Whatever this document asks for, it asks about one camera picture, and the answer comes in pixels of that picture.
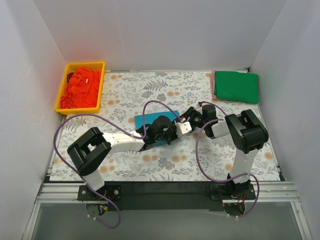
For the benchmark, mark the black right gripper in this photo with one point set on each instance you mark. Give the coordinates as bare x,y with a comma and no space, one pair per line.
195,118

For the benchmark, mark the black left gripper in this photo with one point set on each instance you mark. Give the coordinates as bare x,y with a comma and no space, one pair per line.
171,133

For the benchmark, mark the teal t shirt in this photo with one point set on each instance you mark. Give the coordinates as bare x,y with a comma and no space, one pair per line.
150,118

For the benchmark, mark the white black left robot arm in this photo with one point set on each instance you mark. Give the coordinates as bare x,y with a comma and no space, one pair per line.
88,152

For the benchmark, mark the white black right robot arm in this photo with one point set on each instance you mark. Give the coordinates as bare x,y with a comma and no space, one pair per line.
248,134

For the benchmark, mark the floral patterned table mat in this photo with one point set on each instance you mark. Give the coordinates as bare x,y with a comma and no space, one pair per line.
126,95

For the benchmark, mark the folded pink t shirt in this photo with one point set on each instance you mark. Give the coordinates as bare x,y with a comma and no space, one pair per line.
212,85

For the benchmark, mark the folded green t shirt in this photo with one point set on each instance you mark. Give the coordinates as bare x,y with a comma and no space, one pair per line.
237,86

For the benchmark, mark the orange t shirt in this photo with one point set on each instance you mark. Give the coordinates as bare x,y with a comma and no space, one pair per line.
82,89

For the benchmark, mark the yellow plastic bin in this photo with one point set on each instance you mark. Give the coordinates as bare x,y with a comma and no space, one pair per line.
69,70

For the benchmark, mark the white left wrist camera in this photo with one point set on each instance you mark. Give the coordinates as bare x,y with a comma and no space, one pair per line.
183,128

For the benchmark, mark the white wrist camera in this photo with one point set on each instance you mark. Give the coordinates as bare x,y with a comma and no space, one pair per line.
201,104
183,128

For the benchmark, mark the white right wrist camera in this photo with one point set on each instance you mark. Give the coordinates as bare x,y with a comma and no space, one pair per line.
201,104

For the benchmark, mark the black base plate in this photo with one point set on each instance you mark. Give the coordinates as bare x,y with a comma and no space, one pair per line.
165,195

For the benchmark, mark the aluminium frame rail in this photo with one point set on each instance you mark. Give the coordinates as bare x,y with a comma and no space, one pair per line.
270,210

